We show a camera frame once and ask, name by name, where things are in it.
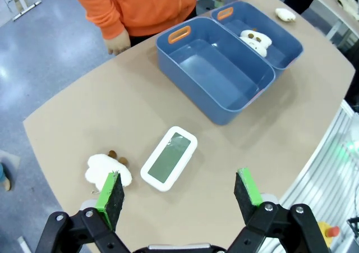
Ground person right hand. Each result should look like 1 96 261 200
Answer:
104 29 132 56

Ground person right forearm orange sleeve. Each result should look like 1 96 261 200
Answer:
71 0 127 40

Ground blue basket orange handle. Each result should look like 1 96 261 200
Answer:
210 1 304 81
155 16 276 126

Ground person torso orange sweater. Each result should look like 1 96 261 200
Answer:
71 0 202 38

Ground white plush toy smiling face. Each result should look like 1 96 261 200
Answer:
246 33 273 58

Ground white digital clock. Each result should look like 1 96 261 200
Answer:
140 126 198 192

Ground white metal table frame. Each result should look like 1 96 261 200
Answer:
0 0 43 22

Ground aluminium profile frame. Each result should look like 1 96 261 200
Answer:
279 100 359 253

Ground grey side table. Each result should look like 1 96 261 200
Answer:
314 0 359 45

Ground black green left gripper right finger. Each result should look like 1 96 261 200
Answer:
227 168 330 253

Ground white plush toy brown spots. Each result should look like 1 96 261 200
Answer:
240 29 261 41

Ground white plush toy brown ears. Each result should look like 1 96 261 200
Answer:
85 150 133 188

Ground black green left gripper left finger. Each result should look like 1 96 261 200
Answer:
35 172 132 253

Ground yellow red emergency stop button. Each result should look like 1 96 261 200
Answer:
318 221 341 250

